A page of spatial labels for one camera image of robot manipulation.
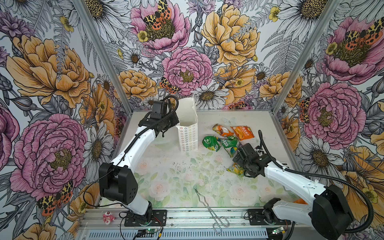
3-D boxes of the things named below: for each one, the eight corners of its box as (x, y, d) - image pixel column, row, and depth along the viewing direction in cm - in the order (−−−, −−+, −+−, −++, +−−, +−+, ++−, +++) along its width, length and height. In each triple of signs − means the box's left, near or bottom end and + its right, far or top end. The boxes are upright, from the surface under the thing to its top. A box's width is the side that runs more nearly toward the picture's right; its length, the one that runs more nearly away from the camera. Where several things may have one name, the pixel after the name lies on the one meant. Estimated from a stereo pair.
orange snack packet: (211, 133, 110) (212, 127, 104) (215, 128, 112) (216, 122, 107) (227, 142, 104) (228, 136, 99) (231, 137, 107) (233, 131, 102)
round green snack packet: (200, 145, 102) (201, 141, 98) (207, 137, 106) (207, 132, 102) (216, 153, 97) (217, 149, 94) (222, 144, 102) (223, 140, 98)
